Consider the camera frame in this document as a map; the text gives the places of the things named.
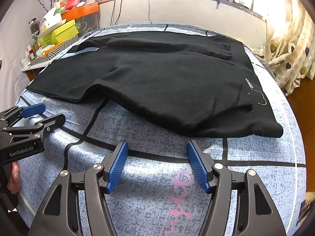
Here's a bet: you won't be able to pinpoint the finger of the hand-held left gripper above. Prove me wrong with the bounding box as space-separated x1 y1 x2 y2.
34 114 66 138
0 103 46 128

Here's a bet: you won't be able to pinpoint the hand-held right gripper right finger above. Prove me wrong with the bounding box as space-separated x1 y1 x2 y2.
187 140 287 236

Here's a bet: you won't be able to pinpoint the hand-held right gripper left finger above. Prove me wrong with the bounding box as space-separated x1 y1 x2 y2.
28 140 129 236

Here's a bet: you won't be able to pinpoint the black pants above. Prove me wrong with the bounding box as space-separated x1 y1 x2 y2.
26 31 283 138

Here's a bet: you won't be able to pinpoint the person's left hand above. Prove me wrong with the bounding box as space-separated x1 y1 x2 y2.
7 163 22 195

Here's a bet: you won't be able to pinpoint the blue patterned bed sheet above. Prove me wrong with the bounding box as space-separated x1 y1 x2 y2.
13 22 308 236

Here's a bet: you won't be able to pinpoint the wooden shelf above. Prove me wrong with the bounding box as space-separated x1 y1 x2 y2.
21 61 51 81

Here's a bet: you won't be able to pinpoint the small white box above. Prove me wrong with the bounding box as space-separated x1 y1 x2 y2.
21 43 37 67

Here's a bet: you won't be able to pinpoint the black white striped box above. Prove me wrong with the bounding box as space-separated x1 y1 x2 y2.
37 41 74 63

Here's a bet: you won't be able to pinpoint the dark jar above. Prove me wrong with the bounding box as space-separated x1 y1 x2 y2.
29 18 40 41

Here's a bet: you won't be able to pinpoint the white tissue pack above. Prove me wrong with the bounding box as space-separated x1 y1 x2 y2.
42 7 63 27

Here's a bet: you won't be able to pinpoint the orange box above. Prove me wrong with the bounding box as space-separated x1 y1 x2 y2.
60 2 99 20

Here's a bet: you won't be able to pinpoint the heart print curtain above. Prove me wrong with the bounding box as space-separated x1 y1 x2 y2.
253 0 315 96

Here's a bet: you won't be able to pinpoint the black cable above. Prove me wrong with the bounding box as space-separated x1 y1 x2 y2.
111 0 123 26

